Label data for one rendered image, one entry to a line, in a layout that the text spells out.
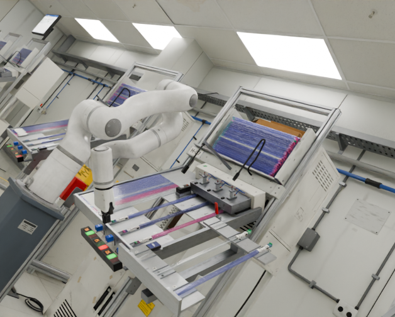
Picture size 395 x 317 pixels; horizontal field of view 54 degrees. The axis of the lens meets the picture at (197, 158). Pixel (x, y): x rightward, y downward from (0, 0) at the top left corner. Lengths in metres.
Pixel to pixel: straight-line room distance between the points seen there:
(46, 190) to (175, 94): 0.63
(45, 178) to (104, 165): 0.24
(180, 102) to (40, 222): 0.71
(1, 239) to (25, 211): 0.12
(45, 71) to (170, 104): 4.66
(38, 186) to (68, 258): 1.86
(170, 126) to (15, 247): 0.77
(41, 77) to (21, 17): 4.27
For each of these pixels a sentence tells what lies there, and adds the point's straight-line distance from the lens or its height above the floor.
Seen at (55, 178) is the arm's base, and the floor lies 0.80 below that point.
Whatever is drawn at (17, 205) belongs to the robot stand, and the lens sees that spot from 1.47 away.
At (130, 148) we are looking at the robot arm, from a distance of 1.65.
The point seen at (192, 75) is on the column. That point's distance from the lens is 5.49.
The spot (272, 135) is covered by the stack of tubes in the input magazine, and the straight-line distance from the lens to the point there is 2.19.
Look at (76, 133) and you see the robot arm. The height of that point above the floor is 0.97.
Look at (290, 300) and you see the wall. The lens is 3.44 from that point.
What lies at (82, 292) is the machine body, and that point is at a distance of 2.31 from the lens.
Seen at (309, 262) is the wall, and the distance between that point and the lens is 3.47.
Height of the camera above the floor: 0.93
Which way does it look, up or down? 9 degrees up
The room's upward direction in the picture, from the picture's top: 36 degrees clockwise
